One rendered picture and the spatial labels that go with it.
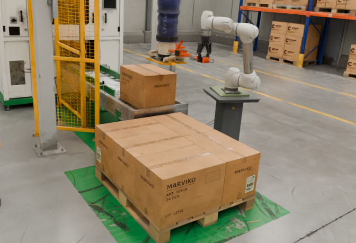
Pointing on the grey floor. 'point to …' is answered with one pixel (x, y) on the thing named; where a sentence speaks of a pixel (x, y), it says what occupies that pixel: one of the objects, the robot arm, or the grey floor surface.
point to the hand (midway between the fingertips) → (203, 58)
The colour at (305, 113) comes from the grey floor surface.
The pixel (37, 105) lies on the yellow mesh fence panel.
